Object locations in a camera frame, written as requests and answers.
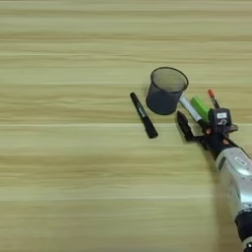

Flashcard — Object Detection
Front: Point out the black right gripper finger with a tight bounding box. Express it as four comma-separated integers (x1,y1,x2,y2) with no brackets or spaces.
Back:
204,116,213,132
176,110,196,143

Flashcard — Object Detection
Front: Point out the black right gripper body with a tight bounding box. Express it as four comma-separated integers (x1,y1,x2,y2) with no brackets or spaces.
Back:
191,122,239,160

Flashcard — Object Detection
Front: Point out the white marker with black cap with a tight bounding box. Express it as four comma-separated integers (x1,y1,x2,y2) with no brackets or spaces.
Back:
178,95,210,131

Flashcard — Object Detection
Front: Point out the green rectangular block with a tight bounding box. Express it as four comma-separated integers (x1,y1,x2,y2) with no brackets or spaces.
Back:
189,95,212,122

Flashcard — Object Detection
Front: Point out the black marker with red cap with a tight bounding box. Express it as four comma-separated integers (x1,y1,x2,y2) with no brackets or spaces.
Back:
207,89,221,110

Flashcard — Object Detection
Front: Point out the black mesh pen cup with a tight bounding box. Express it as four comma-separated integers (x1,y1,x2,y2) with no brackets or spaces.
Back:
145,66,190,116

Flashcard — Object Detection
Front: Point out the black marker pen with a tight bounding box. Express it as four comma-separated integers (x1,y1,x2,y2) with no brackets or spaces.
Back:
129,92,159,140

